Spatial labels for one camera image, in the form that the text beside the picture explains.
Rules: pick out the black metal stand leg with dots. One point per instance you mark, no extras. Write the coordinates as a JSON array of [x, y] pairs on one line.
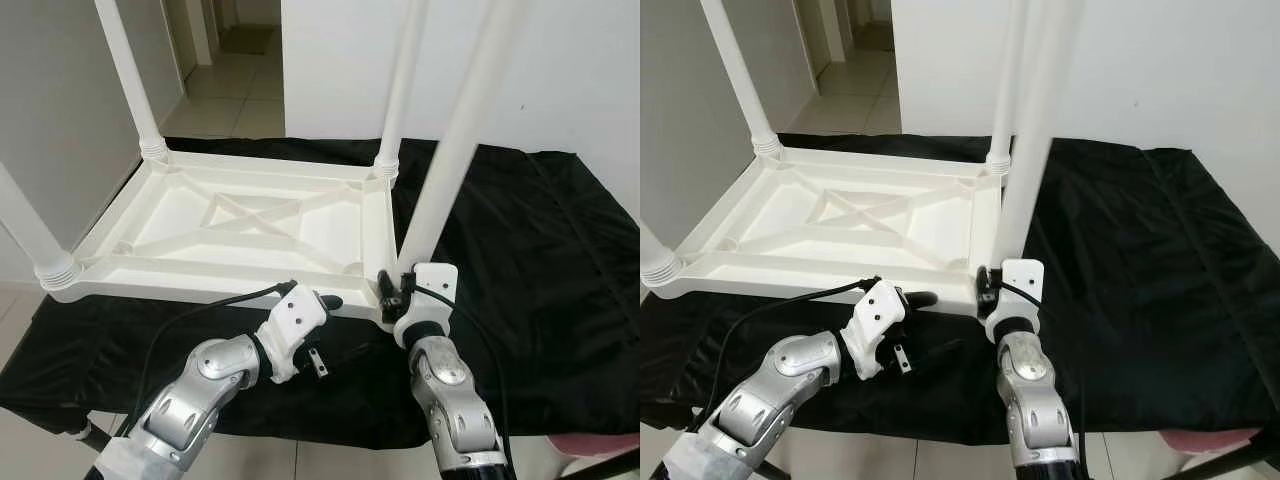
[[775, 472], [92, 435], [1240, 462], [600, 466]]

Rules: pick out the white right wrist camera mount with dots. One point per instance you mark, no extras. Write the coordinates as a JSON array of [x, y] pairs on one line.
[[1022, 280], [432, 285]]

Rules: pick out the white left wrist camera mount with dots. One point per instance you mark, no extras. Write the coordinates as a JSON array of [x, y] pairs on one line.
[[295, 315], [875, 310]]

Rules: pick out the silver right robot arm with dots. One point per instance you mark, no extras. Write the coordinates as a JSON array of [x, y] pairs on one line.
[[1030, 390], [450, 390]]

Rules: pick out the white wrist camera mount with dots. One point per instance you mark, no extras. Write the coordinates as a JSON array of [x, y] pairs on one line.
[[1022, 280], [432, 285], [875, 310], [295, 315]]

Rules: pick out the cream plastic table top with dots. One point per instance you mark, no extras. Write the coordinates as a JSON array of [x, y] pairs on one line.
[[200, 265], [800, 262]]

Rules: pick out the black cloth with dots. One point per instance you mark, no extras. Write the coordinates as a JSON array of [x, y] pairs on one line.
[[540, 300], [1160, 300]]

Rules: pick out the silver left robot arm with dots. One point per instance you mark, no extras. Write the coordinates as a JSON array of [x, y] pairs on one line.
[[760, 395], [190, 395]]

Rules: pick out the white plastic table leg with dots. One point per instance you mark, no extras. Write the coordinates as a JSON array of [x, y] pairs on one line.
[[740, 70], [1005, 80], [1035, 150], [130, 70], [658, 258], [400, 80], [30, 225], [450, 150]]

